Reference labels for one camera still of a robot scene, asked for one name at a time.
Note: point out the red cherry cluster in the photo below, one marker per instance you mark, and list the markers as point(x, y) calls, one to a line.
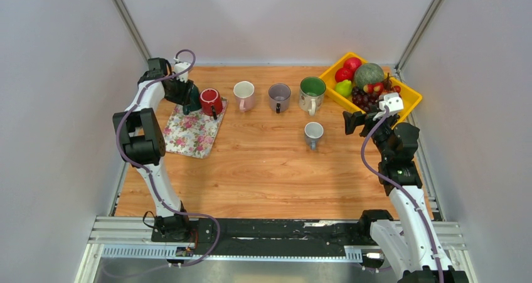
point(381, 88)

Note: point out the red apple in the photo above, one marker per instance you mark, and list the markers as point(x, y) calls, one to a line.
point(343, 74)
point(352, 64)

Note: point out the cream floral mug green inside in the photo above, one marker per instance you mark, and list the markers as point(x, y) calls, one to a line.
point(311, 94)

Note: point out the dark green mug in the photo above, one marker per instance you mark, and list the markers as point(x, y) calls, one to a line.
point(194, 103)

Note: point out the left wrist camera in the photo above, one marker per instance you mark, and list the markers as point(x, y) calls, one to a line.
point(181, 69)

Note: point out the pink faceted mug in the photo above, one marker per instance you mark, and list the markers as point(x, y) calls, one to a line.
point(244, 93)

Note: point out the red apple lower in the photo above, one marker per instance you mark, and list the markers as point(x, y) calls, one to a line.
point(343, 74)

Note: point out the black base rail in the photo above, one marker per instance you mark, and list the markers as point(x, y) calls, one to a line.
point(267, 237)

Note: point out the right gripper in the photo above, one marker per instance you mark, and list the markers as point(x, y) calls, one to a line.
point(356, 118)

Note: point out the red apple upper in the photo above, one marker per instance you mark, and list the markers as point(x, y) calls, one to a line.
point(352, 64)

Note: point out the mauve mug black handle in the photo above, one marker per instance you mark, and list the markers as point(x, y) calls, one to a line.
point(279, 97)

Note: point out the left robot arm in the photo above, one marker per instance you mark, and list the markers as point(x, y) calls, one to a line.
point(141, 143)

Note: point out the dark purple grape bunch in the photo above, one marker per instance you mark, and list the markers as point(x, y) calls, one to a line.
point(367, 102)

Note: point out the red mug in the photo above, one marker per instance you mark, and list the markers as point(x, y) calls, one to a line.
point(211, 102)

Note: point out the green melon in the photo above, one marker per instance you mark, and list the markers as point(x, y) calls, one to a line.
point(368, 73)

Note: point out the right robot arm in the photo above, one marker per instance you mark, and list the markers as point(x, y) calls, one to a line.
point(413, 251)

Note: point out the right arm base link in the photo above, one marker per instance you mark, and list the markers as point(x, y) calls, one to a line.
point(379, 226)

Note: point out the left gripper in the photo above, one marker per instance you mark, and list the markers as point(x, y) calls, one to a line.
point(184, 98)

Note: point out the grey blue mug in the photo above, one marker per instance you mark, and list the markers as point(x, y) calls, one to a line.
point(313, 131)

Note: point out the yellow plastic bin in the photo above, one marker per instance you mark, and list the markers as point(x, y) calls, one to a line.
point(411, 98)

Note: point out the green pear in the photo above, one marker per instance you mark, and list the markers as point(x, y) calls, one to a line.
point(344, 88)

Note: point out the floral serving tray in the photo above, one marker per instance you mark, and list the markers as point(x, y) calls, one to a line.
point(192, 135)

